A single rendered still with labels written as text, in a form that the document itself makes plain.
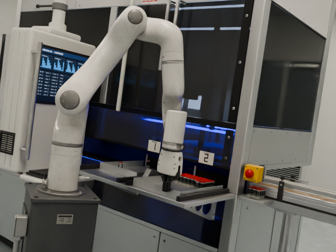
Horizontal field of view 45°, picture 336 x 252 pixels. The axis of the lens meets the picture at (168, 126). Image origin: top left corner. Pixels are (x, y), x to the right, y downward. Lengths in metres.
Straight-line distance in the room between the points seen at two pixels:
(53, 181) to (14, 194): 1.66
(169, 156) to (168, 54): 0.41
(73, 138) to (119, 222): 0.96
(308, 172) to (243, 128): 4.79
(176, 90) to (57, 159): 0.53
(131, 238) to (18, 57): 1.15
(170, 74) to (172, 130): 0.22
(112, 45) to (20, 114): 0.79
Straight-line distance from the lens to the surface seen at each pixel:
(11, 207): 3.30
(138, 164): 2.34
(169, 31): 1.62
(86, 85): 1.55
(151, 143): 2.23
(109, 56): 1.59
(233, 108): 1.95
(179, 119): 1.61
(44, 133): 2.30
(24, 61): 2.20
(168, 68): 1.60
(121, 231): 2.43
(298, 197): 1.95
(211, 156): 2.00
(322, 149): 6.59
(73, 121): 1.65
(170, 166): 1.63
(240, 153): 1.92
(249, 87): 1.92
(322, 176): 6.61
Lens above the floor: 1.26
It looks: 3 degrees down
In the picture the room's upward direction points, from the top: 8 degrees clockwise
